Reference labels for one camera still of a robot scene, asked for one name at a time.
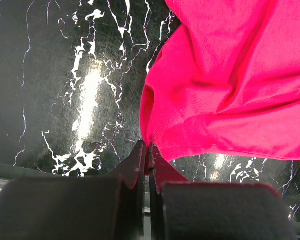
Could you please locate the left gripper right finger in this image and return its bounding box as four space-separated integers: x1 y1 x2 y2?
148 143 297 240

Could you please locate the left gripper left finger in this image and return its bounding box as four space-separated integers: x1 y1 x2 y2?
0 140 146 240

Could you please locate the bright pink t-shirt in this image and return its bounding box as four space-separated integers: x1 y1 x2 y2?
140 0 300 161

